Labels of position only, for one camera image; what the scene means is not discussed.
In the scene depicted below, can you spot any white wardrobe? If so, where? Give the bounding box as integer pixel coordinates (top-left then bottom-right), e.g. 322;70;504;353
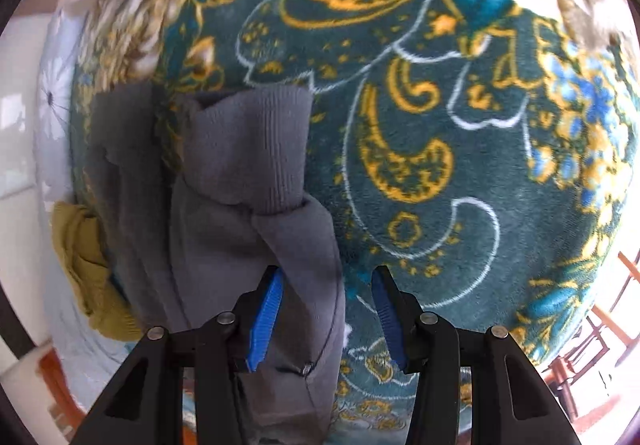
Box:
0;18;56;356

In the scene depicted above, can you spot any green floral blanket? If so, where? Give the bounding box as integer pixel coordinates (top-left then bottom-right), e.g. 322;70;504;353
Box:
67;0;637;445

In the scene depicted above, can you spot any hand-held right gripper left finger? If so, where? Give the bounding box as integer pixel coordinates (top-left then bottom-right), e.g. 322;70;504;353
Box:
75;266;286;445

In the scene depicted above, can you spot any mustard yellow garment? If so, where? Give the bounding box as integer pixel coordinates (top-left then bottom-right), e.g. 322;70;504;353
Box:
51;200;143;342

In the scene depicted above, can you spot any light blue floral quilt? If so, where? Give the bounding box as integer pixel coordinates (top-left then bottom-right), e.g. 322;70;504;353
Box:
32;12;151;418

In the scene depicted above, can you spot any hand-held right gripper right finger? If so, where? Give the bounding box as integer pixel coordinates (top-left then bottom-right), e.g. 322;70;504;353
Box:
371;265;583;445

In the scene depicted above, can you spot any wooden chair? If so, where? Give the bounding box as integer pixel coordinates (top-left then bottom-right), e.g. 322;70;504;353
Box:
542;250;640;418

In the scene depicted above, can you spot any grey knit garment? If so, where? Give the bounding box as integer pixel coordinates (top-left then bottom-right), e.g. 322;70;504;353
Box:
82;82;347;445

